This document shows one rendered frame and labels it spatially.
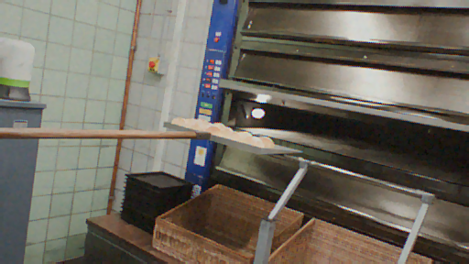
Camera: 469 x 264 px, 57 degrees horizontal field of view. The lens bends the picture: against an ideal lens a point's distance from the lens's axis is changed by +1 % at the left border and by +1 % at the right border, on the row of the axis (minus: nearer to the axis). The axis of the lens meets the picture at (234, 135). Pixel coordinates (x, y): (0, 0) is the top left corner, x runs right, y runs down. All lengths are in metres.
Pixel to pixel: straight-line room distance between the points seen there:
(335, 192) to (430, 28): 0.84
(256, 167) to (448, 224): 0.97
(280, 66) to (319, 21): 0.30
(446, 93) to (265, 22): 0.99
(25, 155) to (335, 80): 1.45
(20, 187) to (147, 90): 1.16
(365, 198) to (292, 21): 0.96
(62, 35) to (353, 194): 1.85
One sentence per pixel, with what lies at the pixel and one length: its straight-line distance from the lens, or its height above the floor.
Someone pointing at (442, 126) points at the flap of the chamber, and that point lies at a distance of 1.85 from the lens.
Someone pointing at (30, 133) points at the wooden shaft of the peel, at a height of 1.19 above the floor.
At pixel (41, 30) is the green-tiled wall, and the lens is 2.71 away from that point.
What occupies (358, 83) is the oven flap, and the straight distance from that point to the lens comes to 2.11.
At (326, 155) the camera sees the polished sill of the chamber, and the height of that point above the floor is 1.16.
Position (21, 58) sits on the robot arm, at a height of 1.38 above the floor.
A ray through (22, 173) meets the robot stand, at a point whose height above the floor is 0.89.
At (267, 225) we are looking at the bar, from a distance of 1.64.
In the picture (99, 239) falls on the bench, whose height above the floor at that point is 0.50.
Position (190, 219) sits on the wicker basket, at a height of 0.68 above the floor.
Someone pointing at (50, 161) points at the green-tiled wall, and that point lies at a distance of 2.86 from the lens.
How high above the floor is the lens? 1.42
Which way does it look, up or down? 7 degrees down
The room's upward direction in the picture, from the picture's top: 10 degrees clockwise
